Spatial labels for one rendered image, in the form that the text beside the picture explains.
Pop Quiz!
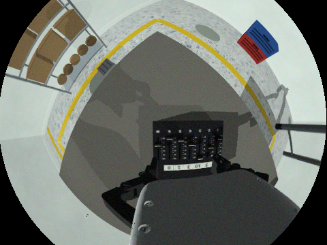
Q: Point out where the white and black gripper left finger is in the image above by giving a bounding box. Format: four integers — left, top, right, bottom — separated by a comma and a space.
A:
102, 157, 158, 228

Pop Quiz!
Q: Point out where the black lighting desk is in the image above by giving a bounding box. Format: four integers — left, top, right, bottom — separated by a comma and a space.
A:
153, 120, 223, 180

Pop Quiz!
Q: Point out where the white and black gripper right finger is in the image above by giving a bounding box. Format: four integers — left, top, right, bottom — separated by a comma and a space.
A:
211, 154, 269, 182

